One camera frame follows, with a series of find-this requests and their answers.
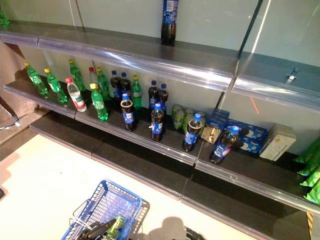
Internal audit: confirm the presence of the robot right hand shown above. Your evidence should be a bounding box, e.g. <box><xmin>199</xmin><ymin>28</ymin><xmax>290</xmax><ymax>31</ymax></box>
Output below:
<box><xmin>183</xmin><ymin>225</ymin><xmax>204</xmax><ymax>240</ymax></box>

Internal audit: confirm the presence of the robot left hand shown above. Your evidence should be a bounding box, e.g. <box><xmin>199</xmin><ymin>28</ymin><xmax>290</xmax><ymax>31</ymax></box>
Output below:
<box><xmin>78</xmin><ymin>219</ymin><xmax>118</xmax><ymax>240</ymax></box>

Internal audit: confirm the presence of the blue plastic shopping basket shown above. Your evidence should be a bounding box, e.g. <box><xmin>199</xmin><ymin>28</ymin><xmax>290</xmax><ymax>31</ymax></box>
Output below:
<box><xmin>60</xmin><ymin>179</ymin><xmax>151</xmax><ymax>240</ymax></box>

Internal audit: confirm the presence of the green drink bottle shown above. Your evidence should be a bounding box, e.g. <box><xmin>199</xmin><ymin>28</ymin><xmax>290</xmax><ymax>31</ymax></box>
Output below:
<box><xmin>106</xmin><ymin>215</ymin><xmax>126</xmax><ymax>234</ymax></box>

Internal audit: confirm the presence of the lower black shelf board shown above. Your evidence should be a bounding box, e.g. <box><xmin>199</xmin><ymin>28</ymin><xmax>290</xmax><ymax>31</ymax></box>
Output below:
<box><xmin>29</xmin><ymin>115</ymin><xmax>312</xmax><ymax>240</ymax></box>

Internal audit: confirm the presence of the cola bottle blue cap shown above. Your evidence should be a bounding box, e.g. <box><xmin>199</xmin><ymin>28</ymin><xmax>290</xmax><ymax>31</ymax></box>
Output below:
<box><xmin>110</xmin><ymin>69</ymin><xmax>122</xmax><ymax>101</ymax></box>
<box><xmin>120</xmin><ymin>92</ymin><xmax>138</xmax><ymax>132</ymax></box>
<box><xmin>158</xmin><ymin>83</ymin><xmax>170</xmax><ymax>115</ymax></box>
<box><xmin>183</xmin><ymin>113</ymin><xmax>203</xmax><ymax>152</ymax></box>
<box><xmin>148</xmin><ymin>79</ymin><xmax>159</xmax><ymax>111</ymax></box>
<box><xmin>209</xmin><ymin>125</ymin><xmax>240</xmax><ymax>166</ymax></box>
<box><xmin>119</xmin><ymin>72</ymin><xmax>132</xmax><ymax>97</ymax></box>
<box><xmin>150</xmin><ymin>102</ymin><xmax>165</xmax><ymax>143</ymax></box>

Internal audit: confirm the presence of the gold brown small box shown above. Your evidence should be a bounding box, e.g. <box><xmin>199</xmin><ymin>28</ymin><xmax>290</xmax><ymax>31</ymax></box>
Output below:
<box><xmin>200</xmin><ymin>124</ymin><xmax>222</xmax><ymax>145</ymax></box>

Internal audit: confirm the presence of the blue cookie box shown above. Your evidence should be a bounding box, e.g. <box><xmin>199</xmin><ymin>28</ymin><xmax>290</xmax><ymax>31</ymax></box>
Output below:
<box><xmin>206</xmin><ymin>109</ymin><xmax>231</xmax><ymax>128</ymax></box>
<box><xmin>236</xmin><ymin>139</ymin><xmax>264</xmax><ymax>154</ymax></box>
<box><xmin>225</xmin><ymin>119</ymin><xmax>269</xmax><ymax>144</ymax></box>

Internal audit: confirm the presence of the white carton box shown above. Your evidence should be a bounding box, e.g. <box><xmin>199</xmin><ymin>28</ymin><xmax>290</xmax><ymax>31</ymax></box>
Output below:
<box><xmin>258</xmin><ymin>123</ymin><xmax>297</xmax><ymax>162</ymax></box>

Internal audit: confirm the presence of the green soda bottle yellow cap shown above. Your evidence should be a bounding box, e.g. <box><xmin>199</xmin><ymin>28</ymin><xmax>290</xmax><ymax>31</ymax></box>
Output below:
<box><xmin>96</xmin><ymin>66</ymin><xmax>112</xmax><ymax>101</ymax></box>
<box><xmin>23</xmin><ymin>61</ymin><xmax>49</xmax><ymax>96</ymax></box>
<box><xmin>89</xmin><ymin>83</ymin><xmax>109</xmax><ymax>122</ymax></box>
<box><xmin>131</xmin><ymin>74</ymin><xmax>144</xmax><ymax>109</ymax></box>
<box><xmin>43</xmin><ymin>67</ymin><xmax>69</xmax><ymax>104</ymax></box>
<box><xmin>68</xmin><ymin>58</ymin><xmax>86</xmax><ymax>92</ymax></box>

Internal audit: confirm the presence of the green snack bag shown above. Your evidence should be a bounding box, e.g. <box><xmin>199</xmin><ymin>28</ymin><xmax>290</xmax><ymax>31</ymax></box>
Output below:
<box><xmin>303</xmin><ymin>184</ymin><xmax>320</xmax><ymax>201</ymax></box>
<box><xmin>293</xmin><ymin>143</ymin><xmax>320</xmax><ymax>177</ymax></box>
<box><xmin>299</xmin><ymin>168</ymin><xmax>320</xmax><ymax>188</ymax></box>

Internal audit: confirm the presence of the water bottle red cap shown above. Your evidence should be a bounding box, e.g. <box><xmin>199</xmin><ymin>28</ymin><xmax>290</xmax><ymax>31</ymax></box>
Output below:
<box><xmin>65</xmin><ymin>77</ymin><xmax>88</xmax><ymax>113</ymax></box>
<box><xmin>88</xmin><ymin>66</ymin><xmax>99</xmax><ymax>87</ymax></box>

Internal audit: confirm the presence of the metal shelf hook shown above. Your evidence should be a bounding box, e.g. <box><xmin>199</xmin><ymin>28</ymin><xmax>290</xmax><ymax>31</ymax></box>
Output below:
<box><xmin>285</xmin><ymin>66</ymin><xmax>300</xmax><ymax>81</ymax></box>

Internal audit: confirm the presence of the upper grey shelf board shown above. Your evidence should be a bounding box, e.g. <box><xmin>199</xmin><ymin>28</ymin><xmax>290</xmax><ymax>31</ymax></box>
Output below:
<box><xmin>0</xmin><ymin>21</ymin><xmax>320</xmax><ymax>112</ymax></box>

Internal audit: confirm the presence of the large cola bottle blue label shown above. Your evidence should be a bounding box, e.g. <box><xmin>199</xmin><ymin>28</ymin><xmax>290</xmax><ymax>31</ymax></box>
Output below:
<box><xmin>160</xmin><ymin>0</ymin><xmax>181</xmax><ymax>47</ymax></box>

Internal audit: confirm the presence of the black shelf upright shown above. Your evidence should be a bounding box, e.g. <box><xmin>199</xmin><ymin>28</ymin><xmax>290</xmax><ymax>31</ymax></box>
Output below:
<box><xmin>236</xmin><ymin>0</ymin><xmax>264</xmax><ymax>54</ymax></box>

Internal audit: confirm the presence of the silver metal frame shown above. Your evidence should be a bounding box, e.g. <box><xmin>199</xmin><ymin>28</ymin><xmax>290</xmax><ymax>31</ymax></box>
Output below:
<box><xmin>0</xmin><ymin>96</ymin><xmax>21</xmax><ymax>130</ymax></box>

